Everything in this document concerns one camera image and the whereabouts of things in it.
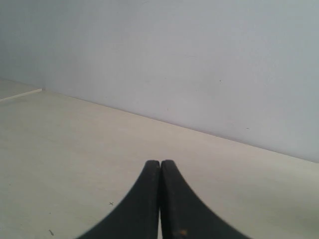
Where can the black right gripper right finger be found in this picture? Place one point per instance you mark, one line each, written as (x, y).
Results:
(182, 213)

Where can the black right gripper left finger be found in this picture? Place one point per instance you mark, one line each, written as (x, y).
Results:
(137, 215)

